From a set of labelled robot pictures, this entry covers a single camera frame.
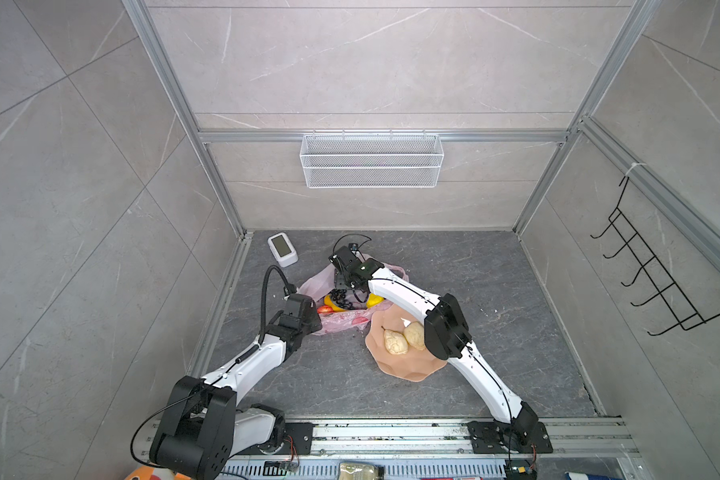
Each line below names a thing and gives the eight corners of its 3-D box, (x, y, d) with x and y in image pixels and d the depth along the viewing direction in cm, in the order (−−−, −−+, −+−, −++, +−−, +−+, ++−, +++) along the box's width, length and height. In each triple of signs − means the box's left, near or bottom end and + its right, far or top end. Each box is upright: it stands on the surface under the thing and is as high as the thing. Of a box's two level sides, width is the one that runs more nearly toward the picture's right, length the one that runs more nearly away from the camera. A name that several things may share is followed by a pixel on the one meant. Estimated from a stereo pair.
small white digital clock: (282, 270, 109) (279, 263, 106) (267, 244, 117) (264, 237, 114) (301, 261, 112) (299, 254, 109) (285, 237, 120) (283, 230, 117)
